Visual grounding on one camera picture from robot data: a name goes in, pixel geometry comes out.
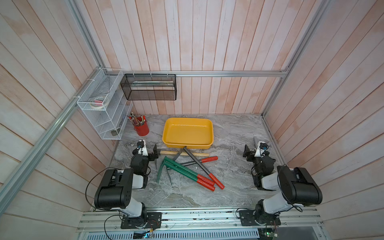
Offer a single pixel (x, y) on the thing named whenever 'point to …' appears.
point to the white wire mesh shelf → (110, 122)
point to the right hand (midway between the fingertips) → (253, 144)
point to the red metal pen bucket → (143, 130)
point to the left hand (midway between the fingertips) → (149, 146)
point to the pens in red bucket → (137, 121)
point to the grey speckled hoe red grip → (215, 179)
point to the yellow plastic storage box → (193, 133)
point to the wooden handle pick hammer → (198, 154)
